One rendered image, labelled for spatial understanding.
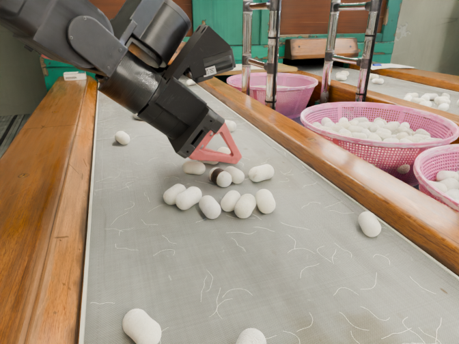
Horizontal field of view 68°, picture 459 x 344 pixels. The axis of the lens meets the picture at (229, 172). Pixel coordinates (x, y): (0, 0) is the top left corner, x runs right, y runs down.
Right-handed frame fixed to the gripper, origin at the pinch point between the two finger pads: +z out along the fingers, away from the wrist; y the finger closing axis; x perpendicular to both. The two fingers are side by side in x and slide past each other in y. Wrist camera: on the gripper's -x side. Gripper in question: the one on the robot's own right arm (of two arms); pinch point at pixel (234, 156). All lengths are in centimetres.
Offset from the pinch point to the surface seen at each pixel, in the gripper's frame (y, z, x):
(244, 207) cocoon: -12.9, -2.5, 2.5
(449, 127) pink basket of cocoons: 0.2, 30.6, -26.4
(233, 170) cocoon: -4.0, -1.1, 1.2
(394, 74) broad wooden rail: 54, 60, -51
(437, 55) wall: 184, 196, -151
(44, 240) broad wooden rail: -13.8, -17.4, 14.2
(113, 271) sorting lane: -16.6, -11.8, 12.7
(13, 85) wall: 163, -39, 52
